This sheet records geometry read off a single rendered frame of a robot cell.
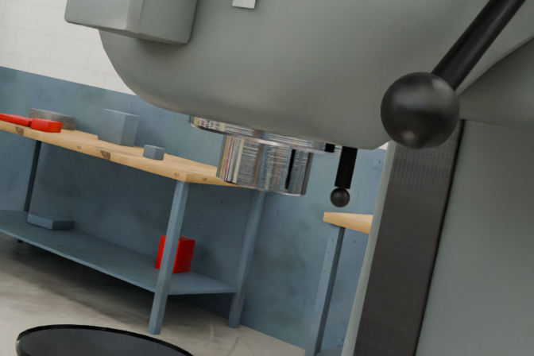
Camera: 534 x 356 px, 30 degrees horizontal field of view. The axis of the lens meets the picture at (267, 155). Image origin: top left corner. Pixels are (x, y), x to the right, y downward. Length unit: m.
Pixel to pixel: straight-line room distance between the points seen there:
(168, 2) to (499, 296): 0.51
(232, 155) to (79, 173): 6.55
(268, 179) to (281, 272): 5.30
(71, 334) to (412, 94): 2.45
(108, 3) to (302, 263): 5.30
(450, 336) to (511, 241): 0.10
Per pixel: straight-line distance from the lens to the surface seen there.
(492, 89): 0.56
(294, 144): 0.47
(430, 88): 0.37
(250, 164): 0.49
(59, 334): 2.76
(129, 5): 0.41
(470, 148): 0.87
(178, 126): 6.38
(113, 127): 6.35
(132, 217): 6.62
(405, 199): 0.89
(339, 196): 0.48
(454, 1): 0.45
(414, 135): 0.37
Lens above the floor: 1.32
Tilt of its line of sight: 3 degrees down
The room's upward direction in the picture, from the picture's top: 11 degrees clockwise
